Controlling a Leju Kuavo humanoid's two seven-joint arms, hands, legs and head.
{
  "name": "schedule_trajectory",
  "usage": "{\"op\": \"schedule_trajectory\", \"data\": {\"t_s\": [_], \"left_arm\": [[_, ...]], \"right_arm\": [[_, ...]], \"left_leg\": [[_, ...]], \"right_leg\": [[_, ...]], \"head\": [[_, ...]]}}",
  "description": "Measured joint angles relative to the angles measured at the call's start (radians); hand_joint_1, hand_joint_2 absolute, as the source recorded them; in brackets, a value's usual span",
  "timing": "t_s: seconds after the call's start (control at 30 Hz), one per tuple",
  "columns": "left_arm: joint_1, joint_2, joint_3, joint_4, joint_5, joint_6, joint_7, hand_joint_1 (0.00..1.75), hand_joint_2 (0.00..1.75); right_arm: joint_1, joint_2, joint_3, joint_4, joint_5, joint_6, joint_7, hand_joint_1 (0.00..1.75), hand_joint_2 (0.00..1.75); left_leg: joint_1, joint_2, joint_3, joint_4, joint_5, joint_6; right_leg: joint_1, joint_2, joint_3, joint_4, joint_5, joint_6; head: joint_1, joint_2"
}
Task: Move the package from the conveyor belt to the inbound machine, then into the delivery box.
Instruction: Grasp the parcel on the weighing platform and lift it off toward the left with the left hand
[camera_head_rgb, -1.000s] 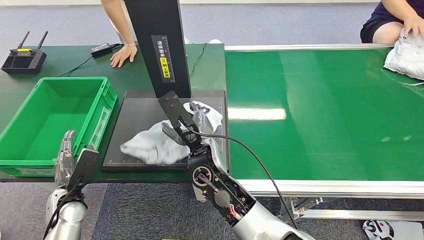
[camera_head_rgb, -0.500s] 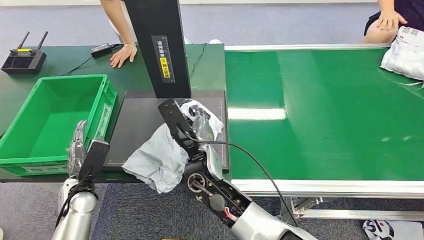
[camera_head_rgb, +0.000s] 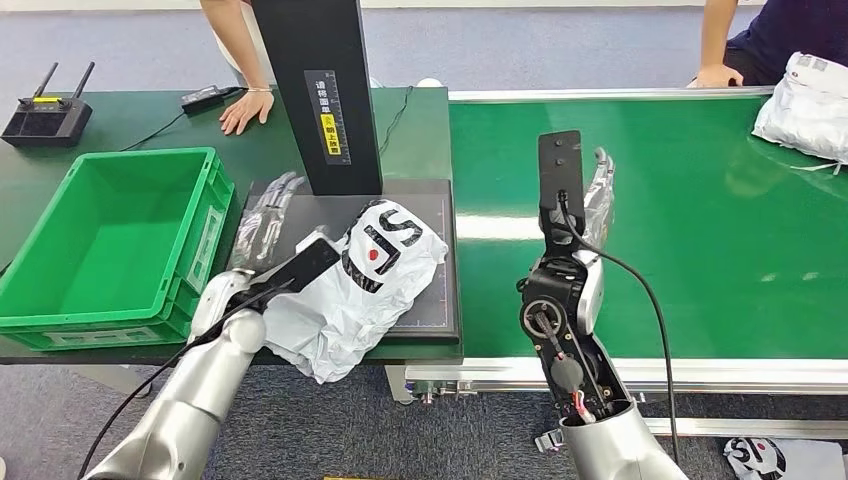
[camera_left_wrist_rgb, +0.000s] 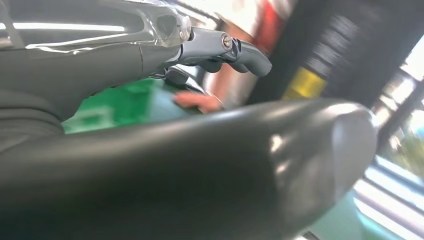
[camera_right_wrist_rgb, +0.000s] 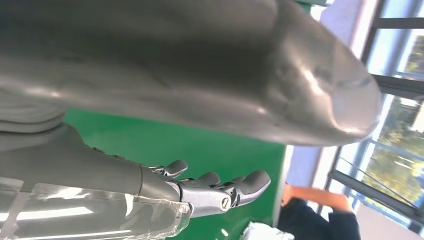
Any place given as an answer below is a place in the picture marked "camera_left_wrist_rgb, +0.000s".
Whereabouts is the black ribbed roller yellow band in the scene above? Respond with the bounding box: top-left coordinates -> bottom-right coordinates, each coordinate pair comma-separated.
246,0 -> 424,109

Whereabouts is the green conveyor belt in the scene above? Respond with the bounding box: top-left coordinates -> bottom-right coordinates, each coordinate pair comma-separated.
62,77 -> 204,135

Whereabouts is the ribbed grey left arm sleeve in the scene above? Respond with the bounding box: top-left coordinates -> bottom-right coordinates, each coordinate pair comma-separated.
0,88 -> 65,154

